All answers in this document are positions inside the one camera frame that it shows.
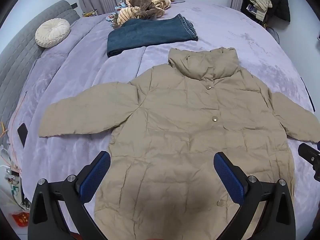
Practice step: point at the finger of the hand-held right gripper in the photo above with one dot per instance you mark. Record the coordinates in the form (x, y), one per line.
(307, 152)

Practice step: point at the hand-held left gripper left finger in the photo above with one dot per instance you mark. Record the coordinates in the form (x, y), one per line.
(96, 177)

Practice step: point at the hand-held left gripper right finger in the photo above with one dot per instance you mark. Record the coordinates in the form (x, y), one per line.
(228, 177)

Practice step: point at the beige puffer jacket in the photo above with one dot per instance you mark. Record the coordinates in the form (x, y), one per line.
(175, 130)
(261, 2)

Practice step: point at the white power strip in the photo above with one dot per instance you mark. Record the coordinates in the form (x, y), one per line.
(11, 177)

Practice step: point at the red packet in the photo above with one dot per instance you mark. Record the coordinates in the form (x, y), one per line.
(21, 218)

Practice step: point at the black phone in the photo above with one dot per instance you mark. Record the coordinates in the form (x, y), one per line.
(22, 133)

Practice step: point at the grey quilted headboard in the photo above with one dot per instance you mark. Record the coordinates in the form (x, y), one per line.
(17, 55)

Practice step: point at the round cream pillow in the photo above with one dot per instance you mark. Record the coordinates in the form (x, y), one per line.
(52, 33)

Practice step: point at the folded blue jeans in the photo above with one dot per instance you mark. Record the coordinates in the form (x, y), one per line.
(150, 33)

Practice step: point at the hanging beige puffer jacket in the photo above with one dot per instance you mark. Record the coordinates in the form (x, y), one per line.
(261, 2)

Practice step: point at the colourful printed cloth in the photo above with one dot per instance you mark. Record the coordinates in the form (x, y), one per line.
(113, 11)

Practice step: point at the striped plush garment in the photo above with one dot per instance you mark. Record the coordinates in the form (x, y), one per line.
(130, 13)

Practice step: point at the brown plush garment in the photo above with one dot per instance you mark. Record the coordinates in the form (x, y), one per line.
(140, 1)

